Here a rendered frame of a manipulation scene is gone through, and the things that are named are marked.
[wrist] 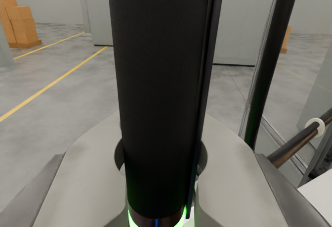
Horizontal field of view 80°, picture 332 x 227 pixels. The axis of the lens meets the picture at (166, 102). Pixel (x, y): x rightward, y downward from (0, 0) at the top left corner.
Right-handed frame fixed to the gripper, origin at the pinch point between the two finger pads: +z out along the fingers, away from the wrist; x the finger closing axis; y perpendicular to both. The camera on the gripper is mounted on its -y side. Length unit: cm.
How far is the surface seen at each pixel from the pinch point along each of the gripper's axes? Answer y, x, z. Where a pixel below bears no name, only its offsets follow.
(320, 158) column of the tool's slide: 42, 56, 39
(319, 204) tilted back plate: 36, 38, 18
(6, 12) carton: 55, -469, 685
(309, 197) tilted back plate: 36, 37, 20
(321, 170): 44, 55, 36
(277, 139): 66, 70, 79
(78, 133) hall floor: 165, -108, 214
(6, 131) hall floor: 165, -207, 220
